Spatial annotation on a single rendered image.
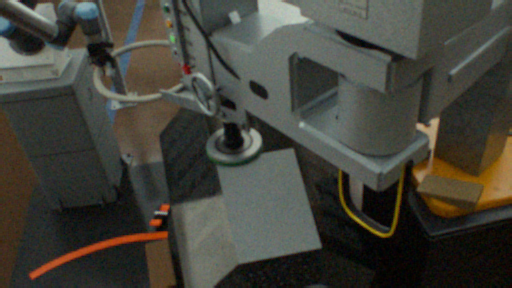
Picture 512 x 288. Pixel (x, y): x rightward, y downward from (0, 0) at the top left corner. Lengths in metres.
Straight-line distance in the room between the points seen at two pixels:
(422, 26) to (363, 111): 0.30
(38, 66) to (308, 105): 1.71
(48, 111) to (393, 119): 1.99
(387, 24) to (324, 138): 0.43
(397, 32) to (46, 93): 2.06
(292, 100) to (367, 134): 0.24
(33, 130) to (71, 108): 0.27
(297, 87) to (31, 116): 1.81
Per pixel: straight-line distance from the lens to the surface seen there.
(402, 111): 1.12
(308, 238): 1.56
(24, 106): 2.76
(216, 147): 1.88
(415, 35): 0.90
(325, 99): 1.35
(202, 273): 1.67
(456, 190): 1.81
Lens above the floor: 2.04
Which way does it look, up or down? 38 degrees down
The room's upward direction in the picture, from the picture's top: 7 degrees counter-clockwise
